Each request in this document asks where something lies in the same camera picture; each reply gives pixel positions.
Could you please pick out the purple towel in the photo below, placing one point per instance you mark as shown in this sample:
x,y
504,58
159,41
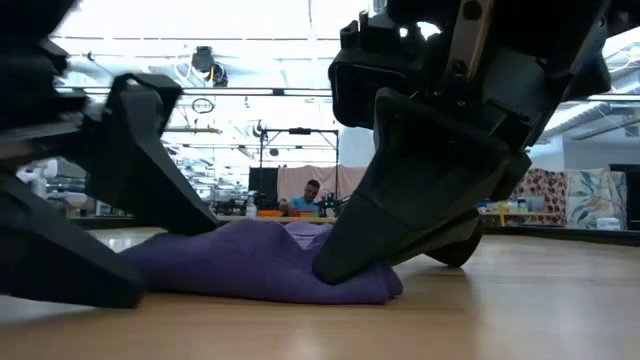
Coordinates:
x,y
250,265

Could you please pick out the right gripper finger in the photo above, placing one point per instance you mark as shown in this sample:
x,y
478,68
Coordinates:
x,y
465,245
415,190

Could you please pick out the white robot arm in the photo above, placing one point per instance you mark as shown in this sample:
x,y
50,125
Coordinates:
x,y
42,172

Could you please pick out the cluttered wooden shelf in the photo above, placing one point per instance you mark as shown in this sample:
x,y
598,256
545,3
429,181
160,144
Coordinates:
x,y
510,212

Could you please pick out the white plastic container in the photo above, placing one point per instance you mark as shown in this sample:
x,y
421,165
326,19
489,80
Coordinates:
x,y
607,223

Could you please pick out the small black monitor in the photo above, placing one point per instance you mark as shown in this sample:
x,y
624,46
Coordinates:
x,y
263,180

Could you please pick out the pink cloth backdrop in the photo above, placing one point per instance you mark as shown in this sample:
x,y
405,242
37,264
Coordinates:
x,y
340,177

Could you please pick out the red floral fabric panel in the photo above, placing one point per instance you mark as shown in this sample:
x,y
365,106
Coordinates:
x,y
542,195

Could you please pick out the leaf print fabric panel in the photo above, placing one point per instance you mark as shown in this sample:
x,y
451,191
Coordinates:
x,y
595,197

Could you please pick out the clear water bottle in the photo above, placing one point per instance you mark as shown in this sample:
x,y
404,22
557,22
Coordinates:
x,y
250,207

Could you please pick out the black overhead frame stand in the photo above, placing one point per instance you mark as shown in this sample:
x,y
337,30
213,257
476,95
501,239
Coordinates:
x,y
300,131

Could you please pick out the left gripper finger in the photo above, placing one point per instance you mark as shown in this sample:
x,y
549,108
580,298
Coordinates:
x,y
145,165
55,255

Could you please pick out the black cabinet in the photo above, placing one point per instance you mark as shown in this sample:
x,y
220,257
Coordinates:
x,y
632,195

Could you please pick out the small black robot arm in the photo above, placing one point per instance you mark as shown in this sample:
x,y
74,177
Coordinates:
x,y
327,202

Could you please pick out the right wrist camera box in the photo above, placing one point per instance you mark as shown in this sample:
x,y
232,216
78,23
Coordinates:
x,y
370,75

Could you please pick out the person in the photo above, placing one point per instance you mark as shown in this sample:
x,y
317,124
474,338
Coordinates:
x,y
305,202

